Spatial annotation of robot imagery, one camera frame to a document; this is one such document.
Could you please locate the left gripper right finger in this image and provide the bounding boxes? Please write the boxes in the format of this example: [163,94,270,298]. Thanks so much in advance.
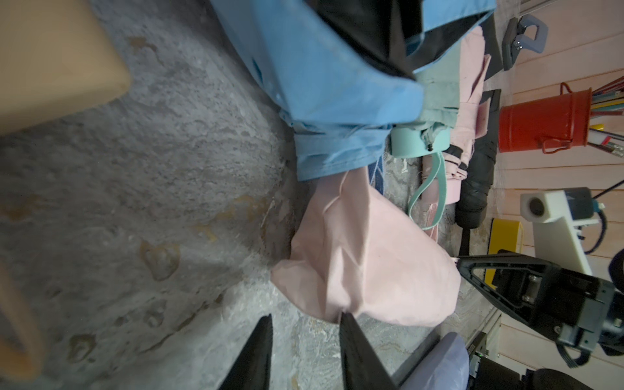
[339,313,397,390]

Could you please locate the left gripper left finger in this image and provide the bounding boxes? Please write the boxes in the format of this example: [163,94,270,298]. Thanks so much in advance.
[219,315,273,390]

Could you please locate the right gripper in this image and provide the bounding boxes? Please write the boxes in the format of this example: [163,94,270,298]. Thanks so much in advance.
[457,251,623,356]

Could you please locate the lavender umbrella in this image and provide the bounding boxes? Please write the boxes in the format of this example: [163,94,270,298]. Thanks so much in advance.
[399,332,470,390]

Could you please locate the black umbrella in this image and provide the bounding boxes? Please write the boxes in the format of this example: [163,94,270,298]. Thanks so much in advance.
[455,89,501,257]

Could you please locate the large pink umbrella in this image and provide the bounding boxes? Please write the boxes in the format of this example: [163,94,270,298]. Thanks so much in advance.
[271,168,462,328]

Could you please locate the mint green umbrella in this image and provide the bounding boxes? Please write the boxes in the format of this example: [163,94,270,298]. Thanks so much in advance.
[390,43,461,237]

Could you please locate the small pink umbrella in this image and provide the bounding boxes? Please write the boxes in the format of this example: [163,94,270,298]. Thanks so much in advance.
[422,26,491,217]

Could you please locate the blue umbrella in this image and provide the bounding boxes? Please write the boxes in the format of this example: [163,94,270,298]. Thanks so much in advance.
[212,0,497,181]

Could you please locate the beige umbrella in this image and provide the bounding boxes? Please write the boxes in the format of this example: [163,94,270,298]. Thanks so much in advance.
[1,1,132,382]

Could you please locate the black umbrella sleeve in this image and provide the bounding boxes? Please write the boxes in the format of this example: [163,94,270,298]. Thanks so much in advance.
[480,14,504,81]

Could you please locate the yellow alarm clock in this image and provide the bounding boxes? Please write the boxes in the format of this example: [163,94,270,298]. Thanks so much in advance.
[483,217,523,286]

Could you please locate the red pencil cup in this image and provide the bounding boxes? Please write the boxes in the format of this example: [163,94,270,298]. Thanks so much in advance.
[499,77,623,158]

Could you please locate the grey stapler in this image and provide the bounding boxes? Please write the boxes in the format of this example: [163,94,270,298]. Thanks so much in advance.
[501,14,549,71]

